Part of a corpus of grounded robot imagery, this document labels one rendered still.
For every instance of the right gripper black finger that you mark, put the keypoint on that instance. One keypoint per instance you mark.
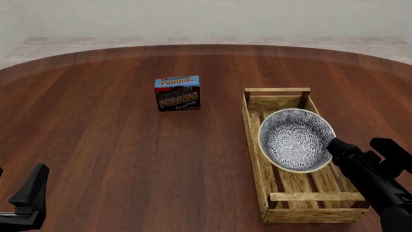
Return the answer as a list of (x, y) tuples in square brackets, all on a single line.
[(357, 164), (394, 152)]

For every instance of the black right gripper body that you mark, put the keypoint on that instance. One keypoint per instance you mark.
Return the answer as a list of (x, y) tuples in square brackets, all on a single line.
[(397, 212)]

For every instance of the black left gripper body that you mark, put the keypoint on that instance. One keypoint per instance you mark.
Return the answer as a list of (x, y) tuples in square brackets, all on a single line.
[(19, 222)]

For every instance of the black white patterned bowl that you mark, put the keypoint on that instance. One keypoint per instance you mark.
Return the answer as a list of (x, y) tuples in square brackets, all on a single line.
[(294, 140)]

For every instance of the wooden slat tray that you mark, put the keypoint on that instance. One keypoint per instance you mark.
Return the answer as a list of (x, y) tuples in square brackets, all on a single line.
[(257, 154)]

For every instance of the chocolate pudding box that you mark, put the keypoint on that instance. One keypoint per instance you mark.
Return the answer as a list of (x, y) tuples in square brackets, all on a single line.
[(177, 99)]

